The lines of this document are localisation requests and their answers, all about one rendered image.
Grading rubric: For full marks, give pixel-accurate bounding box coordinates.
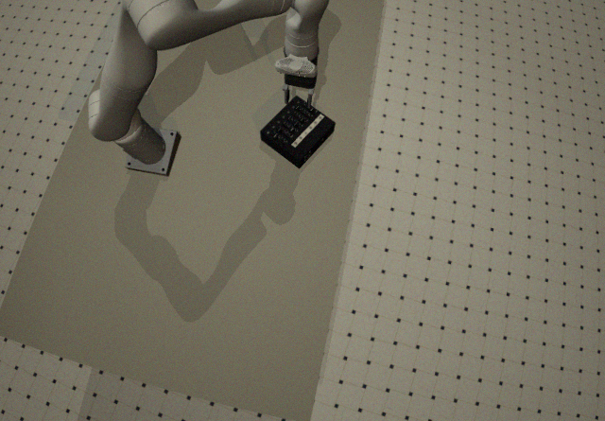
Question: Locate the black lighting desk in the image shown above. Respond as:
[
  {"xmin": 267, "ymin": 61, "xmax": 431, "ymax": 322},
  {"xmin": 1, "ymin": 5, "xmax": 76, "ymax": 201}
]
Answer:
[{"xmin": 260, "ymin": 96, "xmax": 335, "ymax": 168}]

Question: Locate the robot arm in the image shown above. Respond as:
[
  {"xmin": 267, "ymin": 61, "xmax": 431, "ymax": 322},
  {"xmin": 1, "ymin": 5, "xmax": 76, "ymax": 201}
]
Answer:
[{"xmin": 88, "ymin": 0, "xmax": 329, "ymax": 165}]

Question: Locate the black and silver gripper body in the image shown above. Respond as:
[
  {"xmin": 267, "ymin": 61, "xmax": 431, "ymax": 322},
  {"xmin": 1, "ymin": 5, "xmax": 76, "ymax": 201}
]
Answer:
[{"xmin": 275, "ymin": 37, "xmax": 320, "ymax": 89}]

